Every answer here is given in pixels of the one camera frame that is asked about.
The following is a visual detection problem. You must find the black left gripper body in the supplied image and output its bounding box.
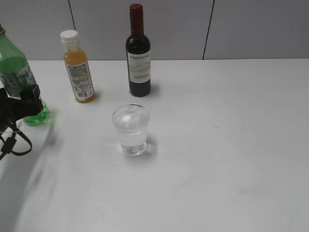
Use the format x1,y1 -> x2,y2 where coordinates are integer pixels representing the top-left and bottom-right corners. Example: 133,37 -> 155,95
0,88 -> 13,132

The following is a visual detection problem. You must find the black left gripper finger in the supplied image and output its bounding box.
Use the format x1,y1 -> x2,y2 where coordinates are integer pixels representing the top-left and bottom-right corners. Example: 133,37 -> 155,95
8,85 -> 43,121

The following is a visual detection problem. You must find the green sprite bottle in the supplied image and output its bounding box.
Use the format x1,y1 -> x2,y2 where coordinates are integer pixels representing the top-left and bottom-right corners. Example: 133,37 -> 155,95
0,24 -> 50,127

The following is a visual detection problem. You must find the transparent plastic cup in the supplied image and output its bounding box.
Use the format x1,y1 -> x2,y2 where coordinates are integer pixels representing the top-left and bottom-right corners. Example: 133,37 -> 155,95
112,103 -> 150,156

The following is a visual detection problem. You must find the orange juice bottle white cap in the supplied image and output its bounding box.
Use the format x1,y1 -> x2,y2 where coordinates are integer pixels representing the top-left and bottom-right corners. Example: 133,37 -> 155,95
60,29 -> 95,103

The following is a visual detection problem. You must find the red wine bottle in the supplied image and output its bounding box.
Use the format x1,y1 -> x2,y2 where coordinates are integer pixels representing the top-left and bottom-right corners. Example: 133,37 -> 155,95
126,3 -> 151,97

